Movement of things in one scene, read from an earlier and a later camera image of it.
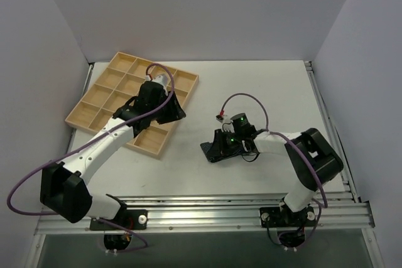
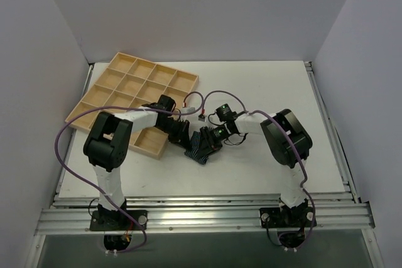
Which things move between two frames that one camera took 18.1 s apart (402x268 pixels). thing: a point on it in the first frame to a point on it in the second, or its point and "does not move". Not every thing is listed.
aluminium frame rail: x=193 y=215 does not move
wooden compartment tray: x=120 y=81 does not move
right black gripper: x=218 y=142 to x=206 y=138
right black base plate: x=273 y=217 does not move
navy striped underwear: x=207 y=147 to x=195 y=152
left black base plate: x=127 y=219 does not move
